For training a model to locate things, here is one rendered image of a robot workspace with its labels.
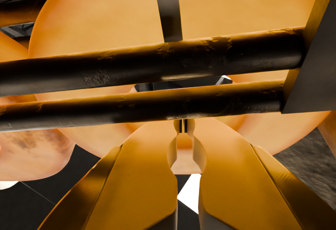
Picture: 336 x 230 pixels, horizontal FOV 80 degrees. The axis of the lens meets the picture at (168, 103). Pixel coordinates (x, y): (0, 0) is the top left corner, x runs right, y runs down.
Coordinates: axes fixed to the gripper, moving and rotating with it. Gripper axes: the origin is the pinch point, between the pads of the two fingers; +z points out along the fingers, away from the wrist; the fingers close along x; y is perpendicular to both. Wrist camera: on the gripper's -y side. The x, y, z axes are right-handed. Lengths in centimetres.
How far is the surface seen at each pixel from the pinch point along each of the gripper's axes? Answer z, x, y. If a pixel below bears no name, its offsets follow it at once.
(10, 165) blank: 0.3, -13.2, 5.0
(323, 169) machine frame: 25, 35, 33
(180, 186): 447, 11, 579
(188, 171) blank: 0.6, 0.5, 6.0
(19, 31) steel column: 934, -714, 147
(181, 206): 387, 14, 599
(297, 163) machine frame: 29, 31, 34
